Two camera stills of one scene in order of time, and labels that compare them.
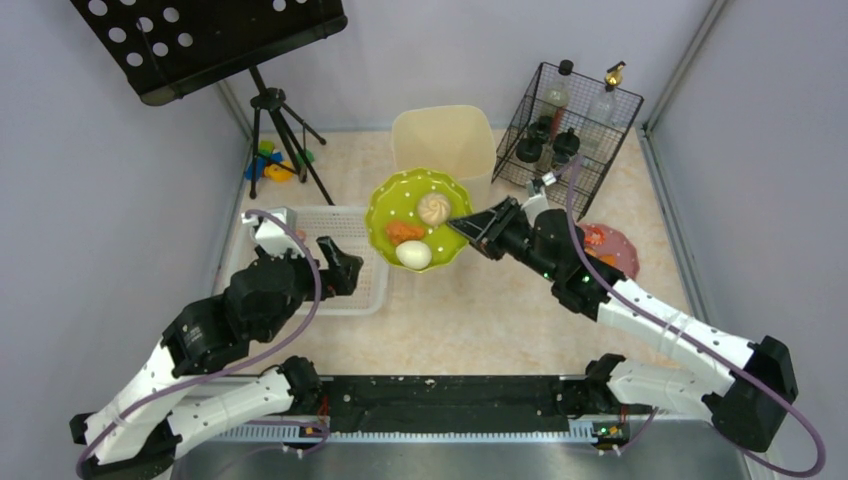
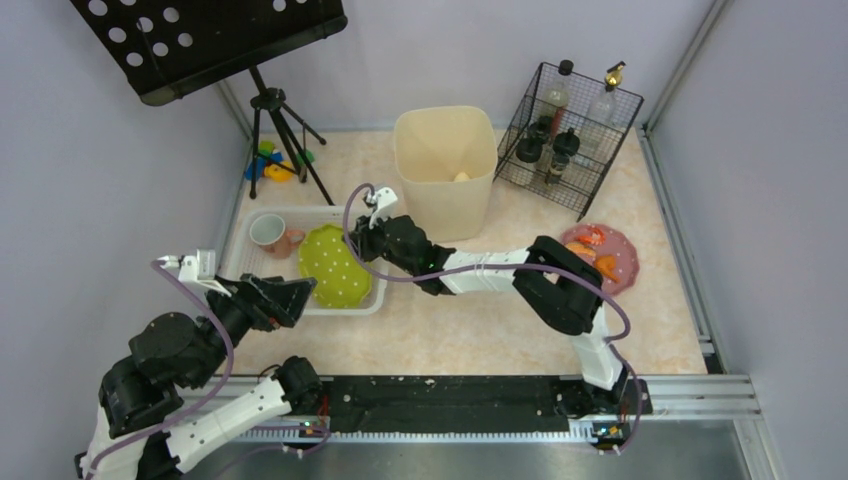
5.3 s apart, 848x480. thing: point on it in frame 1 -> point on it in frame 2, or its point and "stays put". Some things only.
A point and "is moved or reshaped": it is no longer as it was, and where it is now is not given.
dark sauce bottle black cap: x=557 y=97 stays put
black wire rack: x=564 y=134 stays put
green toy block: x=266 y=147 stays put
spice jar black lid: x=528 y=150 stays put
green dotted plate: x=444 y=241 is moved or reshaped
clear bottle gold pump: x=599 y=121 stays put
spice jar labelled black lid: x=540 y=131 stays put
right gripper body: x=496 y=227 -> x=370 y=237
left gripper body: x=329 y=277 -> x=258 y=299
